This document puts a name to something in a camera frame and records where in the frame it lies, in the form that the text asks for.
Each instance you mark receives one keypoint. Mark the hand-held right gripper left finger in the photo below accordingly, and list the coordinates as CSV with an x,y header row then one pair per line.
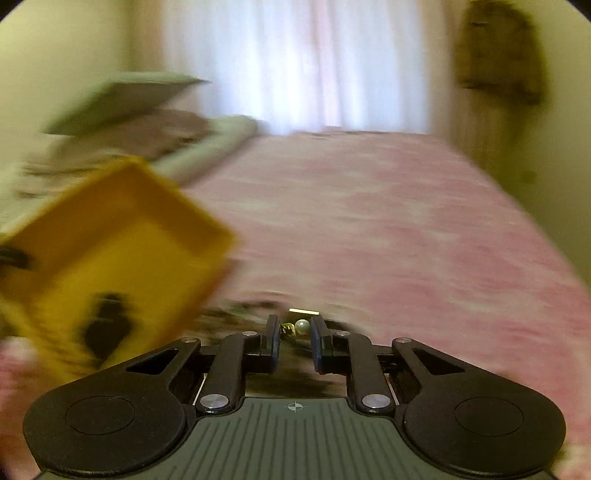
x,y
275,345

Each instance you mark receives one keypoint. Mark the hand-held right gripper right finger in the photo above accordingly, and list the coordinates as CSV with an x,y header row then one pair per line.
x,y
315,347

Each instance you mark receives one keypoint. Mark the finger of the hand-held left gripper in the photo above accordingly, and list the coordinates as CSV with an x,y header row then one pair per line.
x,y
14,258

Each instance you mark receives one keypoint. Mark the pearl and gold bead jewelry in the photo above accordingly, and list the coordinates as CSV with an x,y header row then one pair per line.
x,y
302,326

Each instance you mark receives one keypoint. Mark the yellow plastic tray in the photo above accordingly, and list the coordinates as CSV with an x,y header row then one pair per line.
x,y
115,240

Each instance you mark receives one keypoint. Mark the pink floral blanket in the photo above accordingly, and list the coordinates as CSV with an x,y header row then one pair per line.
x,y
378,207

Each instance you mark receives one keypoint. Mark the beige pillow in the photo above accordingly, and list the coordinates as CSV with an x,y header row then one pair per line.
x,y
152,130

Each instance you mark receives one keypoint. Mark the green pillow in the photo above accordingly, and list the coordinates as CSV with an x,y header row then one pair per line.
x,y
120,101

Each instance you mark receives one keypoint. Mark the striped quilt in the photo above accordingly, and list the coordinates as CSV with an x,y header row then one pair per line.
x,y
219,138

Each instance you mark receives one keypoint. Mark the white sheer curtain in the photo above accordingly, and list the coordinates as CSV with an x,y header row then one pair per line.
x,y
300,60

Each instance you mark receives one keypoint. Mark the olive hanging jacket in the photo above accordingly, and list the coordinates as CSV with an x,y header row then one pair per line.
x,y
501,50

